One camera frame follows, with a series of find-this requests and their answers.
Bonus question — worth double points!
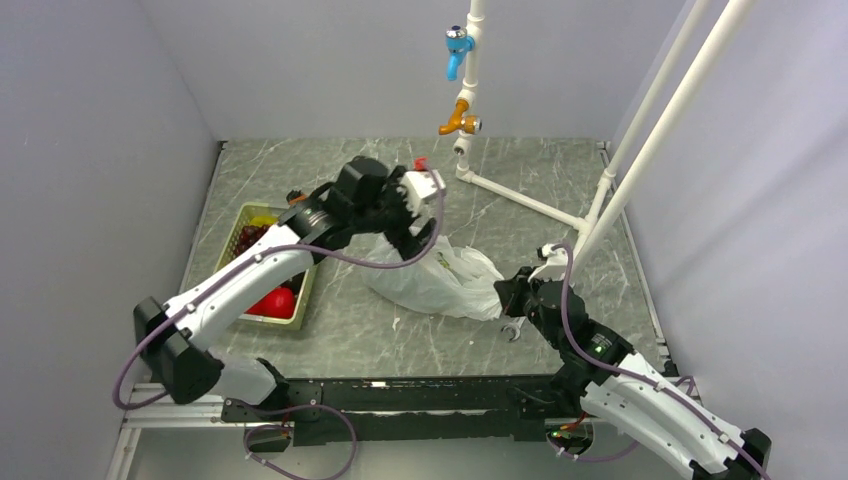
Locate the yellow fake banana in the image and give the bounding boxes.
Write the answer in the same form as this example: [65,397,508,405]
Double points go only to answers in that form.
[248,215,278,227]

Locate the silver wrench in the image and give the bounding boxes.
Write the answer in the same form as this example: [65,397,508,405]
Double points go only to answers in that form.
[501,317,526,343]

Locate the white pvc pipe frame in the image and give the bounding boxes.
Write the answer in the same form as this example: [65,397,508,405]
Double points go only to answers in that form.
[448,0,757,266]

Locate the purple fake grapes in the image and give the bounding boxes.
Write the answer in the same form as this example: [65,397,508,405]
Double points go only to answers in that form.
[233,225,269,256]

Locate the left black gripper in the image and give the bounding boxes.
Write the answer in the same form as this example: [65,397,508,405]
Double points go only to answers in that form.
[354,167,441,261]

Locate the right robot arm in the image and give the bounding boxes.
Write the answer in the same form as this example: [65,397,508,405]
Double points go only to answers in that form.
[494,267,772,479]

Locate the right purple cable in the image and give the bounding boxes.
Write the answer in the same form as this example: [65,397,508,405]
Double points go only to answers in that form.
[543,242,774,480]

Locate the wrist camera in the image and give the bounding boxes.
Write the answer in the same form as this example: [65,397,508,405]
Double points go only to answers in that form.
[530,243,573,281]
[400,157,446,214]

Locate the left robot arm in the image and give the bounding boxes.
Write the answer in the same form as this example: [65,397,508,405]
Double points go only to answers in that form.
[131,156,446,420]

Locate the red fake apple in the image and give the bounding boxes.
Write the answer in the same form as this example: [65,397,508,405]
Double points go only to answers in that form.
[246,286,297,319]

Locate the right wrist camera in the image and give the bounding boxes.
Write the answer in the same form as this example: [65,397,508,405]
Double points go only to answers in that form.
[530,243,573,281]

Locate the small orange black object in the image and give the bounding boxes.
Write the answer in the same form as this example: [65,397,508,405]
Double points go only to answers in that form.
[286,190,308,206]

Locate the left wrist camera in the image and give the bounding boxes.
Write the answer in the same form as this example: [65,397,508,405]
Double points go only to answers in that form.
[400,157,446,214]

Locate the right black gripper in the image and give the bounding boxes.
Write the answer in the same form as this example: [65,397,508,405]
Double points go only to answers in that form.
[494,265,563,349]

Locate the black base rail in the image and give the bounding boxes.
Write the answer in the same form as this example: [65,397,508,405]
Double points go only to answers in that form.
[221,375,582,446]

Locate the beige plastic basket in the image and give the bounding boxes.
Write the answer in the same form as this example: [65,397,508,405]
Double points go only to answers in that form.
[215,202,317,330]

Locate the blue valve tap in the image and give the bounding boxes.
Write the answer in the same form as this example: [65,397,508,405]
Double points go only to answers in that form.
[445,25,475,81]

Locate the white plastic bag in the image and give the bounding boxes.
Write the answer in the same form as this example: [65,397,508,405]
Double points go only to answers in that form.
[361,235,504,321]

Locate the orange valve tap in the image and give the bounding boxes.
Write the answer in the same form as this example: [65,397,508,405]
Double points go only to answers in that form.
[438,98,482,135]

